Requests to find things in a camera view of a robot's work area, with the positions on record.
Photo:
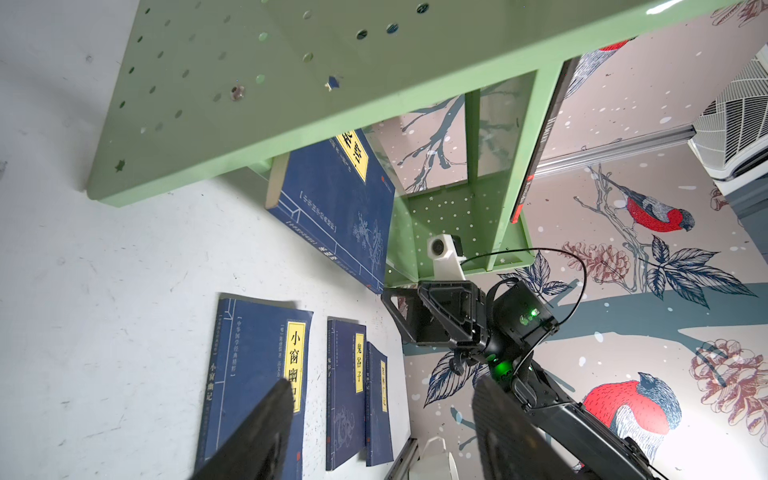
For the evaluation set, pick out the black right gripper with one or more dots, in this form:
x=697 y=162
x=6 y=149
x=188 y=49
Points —
x=446 y=314

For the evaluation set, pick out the white cup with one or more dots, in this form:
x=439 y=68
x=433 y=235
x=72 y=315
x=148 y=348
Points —
x=435 y=462

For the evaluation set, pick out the blue book yellow label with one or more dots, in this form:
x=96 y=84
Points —
x=336 y=195

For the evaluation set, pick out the white wire mesh basket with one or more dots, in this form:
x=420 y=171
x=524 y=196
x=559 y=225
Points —
x=731 y=133

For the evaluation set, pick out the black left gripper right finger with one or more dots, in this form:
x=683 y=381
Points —
x=509 y=446

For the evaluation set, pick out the pink Hamlet book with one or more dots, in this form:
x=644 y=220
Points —
x=566 y=75

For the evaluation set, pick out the green wooden shelf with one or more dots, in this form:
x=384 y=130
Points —
x=208 y=87

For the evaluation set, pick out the leftmost blue book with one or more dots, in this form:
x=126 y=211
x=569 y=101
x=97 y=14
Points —
x=255 y=343

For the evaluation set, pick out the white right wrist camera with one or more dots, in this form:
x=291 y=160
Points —
x=446 y=253

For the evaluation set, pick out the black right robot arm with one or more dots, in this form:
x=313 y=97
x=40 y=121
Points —
x=523 y=322

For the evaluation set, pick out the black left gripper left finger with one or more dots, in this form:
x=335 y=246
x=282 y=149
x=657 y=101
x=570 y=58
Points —
x=257 y=449

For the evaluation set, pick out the rightmost blue book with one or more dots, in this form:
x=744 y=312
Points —
x=377 y=424

